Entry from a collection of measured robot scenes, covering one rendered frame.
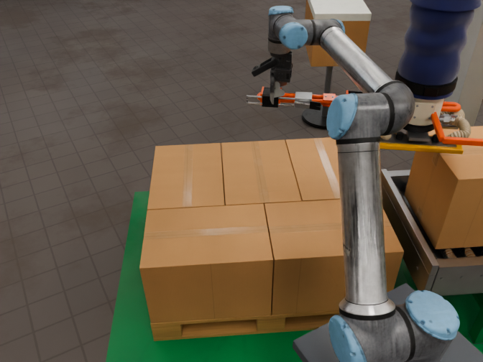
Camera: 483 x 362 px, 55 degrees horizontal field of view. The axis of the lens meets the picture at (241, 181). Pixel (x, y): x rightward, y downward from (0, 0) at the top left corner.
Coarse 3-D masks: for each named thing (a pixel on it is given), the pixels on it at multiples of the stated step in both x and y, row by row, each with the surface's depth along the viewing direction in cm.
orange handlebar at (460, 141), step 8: (288, 96) 197; (312, 96) 195; (320, 96) 195; (328, 96) 193; (336, 96) 194; (328, 104) 192; (448, 104) 188; (456, 104) 187; (432, 120) 180; (440, 128) 172; (440, 136) 168; (448, 136) 168; (464, 144) 167; (472, 144) 166; (480, 144) 166
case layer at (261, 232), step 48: (192, 144) 287; (240, 144) 286; (288, 144) 285; (192, 192) 249; (240, 192) 249; (288, 192) 248; (336, 192) 248; (144, 240) 221; (192, 240) 220; (240, 240) 220; (288, 240) 220; (336, 240) 219; (144, 288) 215; (192, 288) 218; (240, 288) 220; (288, 288) 223; (336, 288) 225
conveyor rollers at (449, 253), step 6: (396, 186) 251; (402, 198) 243; (426, 240) 219; (480, 246) 216; (432, 252) 212; (444, 252) 213; (450, 252) 212; (462, 252) 214; (468, 252) 212; (480, 252) 216; (444, 258) 213
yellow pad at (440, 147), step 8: (392, 136) 190; (400, 136) 187; (432, 136) 190; (384, 144) 186; (392, 144) 186; (400, 144) 186; (408, 144) 186; (416, 144) 185; (424, 144) 185; (432, 144) 185; (440, 144) 185; (448, 144) 185; (456, 144) 186; (440, 152) 184; (448, 152) 184; (456, 152) 183
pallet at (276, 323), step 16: (192, 320) 232; (208, 320) 233; (224, 320) 234; (240, 320) 246; (256, 320) 241; (272, 320) 237; (288, 320) 246; (304, 320) 246; (320, 320) 246; (160, 336) 238; (176, 336) 239; (192, 336) 240; (208, 336) 241
